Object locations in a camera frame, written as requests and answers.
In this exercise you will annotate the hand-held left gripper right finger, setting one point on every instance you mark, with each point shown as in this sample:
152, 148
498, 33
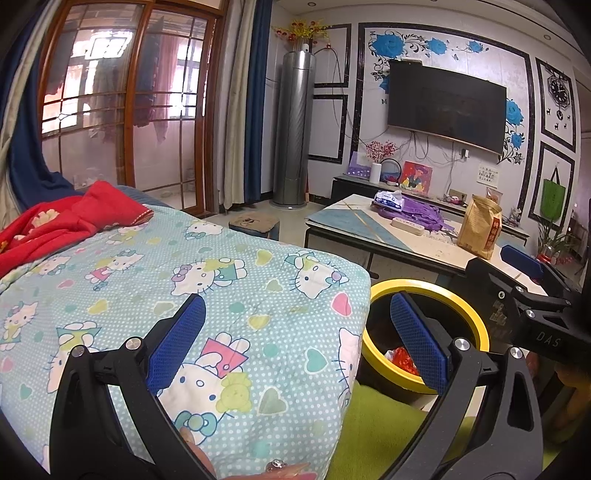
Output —
420, 341

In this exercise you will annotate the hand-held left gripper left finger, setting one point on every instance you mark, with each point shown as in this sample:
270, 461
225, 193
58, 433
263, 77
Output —
178, 341

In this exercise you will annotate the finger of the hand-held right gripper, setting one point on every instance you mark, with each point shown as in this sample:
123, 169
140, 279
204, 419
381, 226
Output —
521, 261
494, 295

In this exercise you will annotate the red plastic bag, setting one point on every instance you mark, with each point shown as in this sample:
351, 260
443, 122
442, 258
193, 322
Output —
404, 360

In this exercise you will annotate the yellow black bin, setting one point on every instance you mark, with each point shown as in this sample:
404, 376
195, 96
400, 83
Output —
376, 318

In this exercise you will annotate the person's right hand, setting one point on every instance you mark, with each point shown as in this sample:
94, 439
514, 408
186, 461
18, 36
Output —
572, 399

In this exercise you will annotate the person's left hand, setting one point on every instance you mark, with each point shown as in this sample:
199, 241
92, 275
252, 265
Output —
277, 470

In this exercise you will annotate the potted plant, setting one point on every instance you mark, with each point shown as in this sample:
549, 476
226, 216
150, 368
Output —
551, 240

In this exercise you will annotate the brown paper bag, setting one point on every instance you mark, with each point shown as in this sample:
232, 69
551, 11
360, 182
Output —
480, 226

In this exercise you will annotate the printed cartoon blanket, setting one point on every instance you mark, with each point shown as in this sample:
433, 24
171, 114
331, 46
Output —
138, 286

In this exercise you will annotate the green tote bag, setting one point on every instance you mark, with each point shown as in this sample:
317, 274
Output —
551, 196

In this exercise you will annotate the white paper note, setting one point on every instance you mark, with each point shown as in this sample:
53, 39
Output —
488, 174

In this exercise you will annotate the coffee table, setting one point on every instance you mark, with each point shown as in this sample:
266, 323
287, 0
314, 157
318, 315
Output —
406, 242

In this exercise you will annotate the white power strip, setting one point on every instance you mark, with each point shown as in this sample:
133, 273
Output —
406, 226

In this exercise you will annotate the purple bag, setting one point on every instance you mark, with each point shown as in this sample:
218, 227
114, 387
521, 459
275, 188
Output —
415, 214

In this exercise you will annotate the colourful picture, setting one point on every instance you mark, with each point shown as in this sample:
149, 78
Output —
416, 176

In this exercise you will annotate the blue stool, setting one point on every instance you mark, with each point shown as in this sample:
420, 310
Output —
254, 225

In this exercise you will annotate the tissue pack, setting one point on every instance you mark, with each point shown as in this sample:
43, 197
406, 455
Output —
388, 199

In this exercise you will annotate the round ornament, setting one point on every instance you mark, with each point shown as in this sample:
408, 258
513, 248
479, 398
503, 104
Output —
391, 171

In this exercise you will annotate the black television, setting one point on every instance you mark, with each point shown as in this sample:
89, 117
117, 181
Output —
445, 110

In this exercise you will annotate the red blanket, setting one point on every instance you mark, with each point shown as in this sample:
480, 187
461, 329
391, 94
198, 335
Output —
69, 212

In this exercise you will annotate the white vase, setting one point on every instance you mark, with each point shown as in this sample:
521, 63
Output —
375, 173

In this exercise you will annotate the television stand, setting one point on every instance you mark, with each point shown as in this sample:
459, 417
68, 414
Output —
351, 184

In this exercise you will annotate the purple box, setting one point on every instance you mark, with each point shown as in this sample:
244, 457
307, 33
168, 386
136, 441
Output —
358, 167

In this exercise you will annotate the blue curtain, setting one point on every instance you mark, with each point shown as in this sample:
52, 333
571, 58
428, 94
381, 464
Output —
258, 92
27, 157

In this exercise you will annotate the grey tower air conditioner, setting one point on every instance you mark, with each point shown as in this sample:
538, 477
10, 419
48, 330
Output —
295, 129

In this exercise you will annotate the beige curtain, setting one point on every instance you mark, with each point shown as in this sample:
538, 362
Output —
18, 92
238, 106

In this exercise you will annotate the wooden glass door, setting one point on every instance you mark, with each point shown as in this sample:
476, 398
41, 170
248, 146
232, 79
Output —
124, 101

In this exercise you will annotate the pink hanging garment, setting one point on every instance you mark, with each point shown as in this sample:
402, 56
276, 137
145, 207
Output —
167, 78

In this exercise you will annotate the dark hanging garment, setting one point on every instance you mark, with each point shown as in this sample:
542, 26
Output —
144, 78

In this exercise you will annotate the yellow artificial flowers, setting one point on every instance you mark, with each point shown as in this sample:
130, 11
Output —
300, 30

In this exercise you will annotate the black wall clock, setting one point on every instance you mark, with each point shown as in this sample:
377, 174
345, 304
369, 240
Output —
560, 90

